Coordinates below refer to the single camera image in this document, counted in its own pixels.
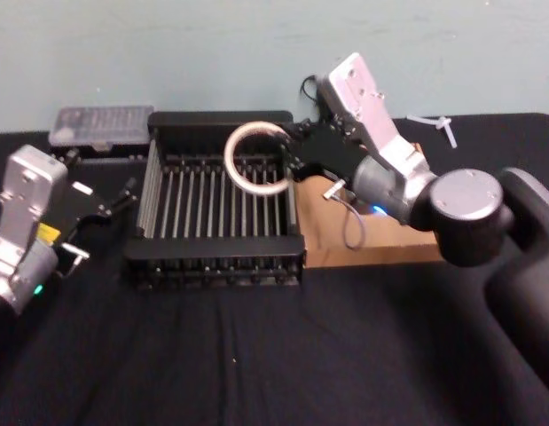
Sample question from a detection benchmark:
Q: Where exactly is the shallow brown cardboard tray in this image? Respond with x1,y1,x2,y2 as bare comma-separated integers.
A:
294,140,439,270

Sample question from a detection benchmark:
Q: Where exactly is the clear plastic case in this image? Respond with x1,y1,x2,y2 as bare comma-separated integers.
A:
49,105,155,148

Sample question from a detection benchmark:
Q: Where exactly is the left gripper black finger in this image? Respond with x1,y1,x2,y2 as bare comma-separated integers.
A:
101,177,138,221
51,148,82,179

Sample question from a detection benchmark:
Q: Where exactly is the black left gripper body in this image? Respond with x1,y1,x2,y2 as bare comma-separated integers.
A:
36,170,114,250

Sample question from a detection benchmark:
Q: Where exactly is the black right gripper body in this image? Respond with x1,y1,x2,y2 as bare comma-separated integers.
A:
299,113,372,183

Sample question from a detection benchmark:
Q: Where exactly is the roll of white tape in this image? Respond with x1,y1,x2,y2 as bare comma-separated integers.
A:
224,122,297,197

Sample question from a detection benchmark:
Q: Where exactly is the plain pale wall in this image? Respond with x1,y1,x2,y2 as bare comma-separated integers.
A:
0,0,549,135

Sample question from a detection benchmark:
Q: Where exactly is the black rack with steel bars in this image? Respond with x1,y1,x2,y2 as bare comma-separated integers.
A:
121,110,307,292

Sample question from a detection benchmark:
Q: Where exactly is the black table cloth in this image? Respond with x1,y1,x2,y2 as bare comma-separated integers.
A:
0,113,549,426

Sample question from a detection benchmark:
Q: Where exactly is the white three-armed plastic piece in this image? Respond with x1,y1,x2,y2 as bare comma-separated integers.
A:
405,114,459,150

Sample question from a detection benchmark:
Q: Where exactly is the black corded tool red switch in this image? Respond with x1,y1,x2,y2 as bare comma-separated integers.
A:
299,74,335,118

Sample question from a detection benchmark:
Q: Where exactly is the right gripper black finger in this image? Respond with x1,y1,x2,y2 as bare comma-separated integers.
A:
278,118,318,151
281,149,318,184

